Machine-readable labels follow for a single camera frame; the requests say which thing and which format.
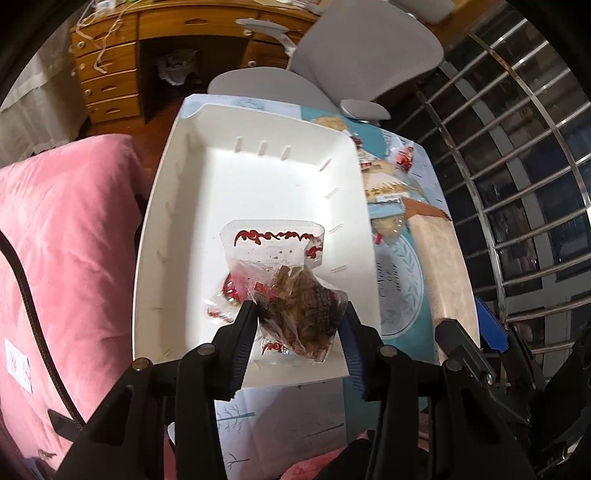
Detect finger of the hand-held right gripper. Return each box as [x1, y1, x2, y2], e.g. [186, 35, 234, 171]
[434, 318, 498, 386]
[475, 296, 509, 352]

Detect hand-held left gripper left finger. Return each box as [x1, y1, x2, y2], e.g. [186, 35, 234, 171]
[54, 300, 259, 480]

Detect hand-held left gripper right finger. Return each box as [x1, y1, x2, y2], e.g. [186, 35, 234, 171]
[338, 301, 536, 480]

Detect clear packet red print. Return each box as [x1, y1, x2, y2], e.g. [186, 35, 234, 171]
[205, 220, 326, 358]

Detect white plastic tray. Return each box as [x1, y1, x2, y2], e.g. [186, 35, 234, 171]
[132, 104, 384, 388]

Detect blue patterned tablecloth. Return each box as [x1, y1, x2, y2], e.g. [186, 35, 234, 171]
[166, 92, 481, 480]

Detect dark cloth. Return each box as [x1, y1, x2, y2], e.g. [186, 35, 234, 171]
[318, 436, 386, 480]

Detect metal window grille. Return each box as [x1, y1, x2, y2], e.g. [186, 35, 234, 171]
[416, 18, 591, 324]

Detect pink blanket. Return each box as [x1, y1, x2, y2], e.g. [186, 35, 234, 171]
[0, 134, 158, 480]

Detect white paper label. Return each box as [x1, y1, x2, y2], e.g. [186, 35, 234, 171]
[4, 339, 34, 394]

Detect crumpled white bag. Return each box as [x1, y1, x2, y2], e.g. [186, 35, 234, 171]
[157, 48, 200, 87]

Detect wooden desk with drawers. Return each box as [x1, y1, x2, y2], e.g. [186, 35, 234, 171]
[69, 0, 324, 125]

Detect grey office chair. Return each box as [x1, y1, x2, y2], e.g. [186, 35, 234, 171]
[207, 0, 446, 127]

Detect white curtain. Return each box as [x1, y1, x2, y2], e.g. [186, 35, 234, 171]
[0, 41, 88, 162]

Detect white plastic container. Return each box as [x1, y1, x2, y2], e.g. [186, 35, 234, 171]
[406, 0, 459, 25]

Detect black cable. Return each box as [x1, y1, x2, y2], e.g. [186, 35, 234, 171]
[0, 231, 88, 444]

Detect white cords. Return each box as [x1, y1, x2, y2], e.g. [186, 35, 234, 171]
[76, 0, 126, 75]

